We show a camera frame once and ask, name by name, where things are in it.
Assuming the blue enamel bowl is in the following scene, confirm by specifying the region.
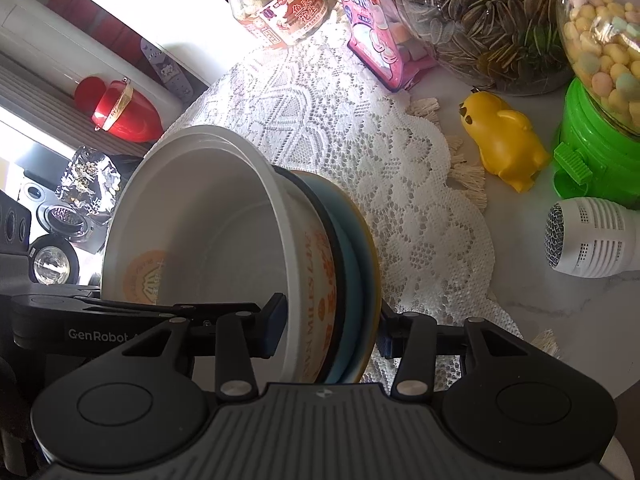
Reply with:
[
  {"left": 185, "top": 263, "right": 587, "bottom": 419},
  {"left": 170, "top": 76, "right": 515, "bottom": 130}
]
[{"left": 274, "top": 167, "right": 362, "bottom": 384}]

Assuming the large white plastic bowl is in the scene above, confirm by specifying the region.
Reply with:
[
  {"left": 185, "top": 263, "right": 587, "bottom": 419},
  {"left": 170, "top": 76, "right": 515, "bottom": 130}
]
[{"left": 101, "top": 126, "right": 338, "bottom": 384}]

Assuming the silver foil bag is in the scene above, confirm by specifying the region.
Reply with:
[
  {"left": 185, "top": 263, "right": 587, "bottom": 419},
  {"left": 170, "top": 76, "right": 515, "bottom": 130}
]
[{"left": 56, "top": 146, "right": 122, "bottom": 214}]

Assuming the small white fan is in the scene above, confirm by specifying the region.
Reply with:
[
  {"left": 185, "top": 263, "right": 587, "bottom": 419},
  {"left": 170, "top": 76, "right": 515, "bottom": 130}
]
[{"left": 544, "top": 197, "right": 640, "bottom": 278}]

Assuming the yellow duck toy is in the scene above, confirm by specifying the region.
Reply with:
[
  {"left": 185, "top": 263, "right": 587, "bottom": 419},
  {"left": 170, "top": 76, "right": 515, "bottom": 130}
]
[{"left": 458, "top": 91, "right": 551, "bottom": 193}]

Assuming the red vase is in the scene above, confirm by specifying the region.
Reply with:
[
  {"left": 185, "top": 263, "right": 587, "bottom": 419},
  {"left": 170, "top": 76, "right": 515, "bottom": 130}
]
[{"left": 74, "top": 76, "right": 164, "bottom": 143}]

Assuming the white lace tablecloth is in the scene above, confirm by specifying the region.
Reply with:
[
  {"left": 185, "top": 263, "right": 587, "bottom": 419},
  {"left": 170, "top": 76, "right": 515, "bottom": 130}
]
[{"left": 150, "top": 6, "right": 524, "bottom": 391}]

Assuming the green candy dispenser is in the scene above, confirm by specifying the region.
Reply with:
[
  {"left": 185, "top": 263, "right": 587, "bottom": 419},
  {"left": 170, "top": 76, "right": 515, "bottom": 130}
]
[{"left": 553, "top": 0, "right": 639, "bottom": 209}]

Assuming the pink marshmallow bag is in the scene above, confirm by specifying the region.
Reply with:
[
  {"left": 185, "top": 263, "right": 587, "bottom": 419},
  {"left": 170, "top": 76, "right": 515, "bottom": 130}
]
[{"left": 341, "top": 0, "right": 436, "bottom": 92}]

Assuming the sunflower seed jar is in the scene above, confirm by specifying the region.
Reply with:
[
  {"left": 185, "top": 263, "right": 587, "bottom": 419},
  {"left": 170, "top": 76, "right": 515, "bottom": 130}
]
[{"left": 393, "top": 0, "right": 572, "bottom": 96}]

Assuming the small peanut jar red label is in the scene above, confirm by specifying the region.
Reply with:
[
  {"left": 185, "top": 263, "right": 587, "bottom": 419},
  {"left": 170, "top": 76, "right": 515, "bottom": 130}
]
[{"left": 227, "top": 0, "right": 329, "bottom": 49}]

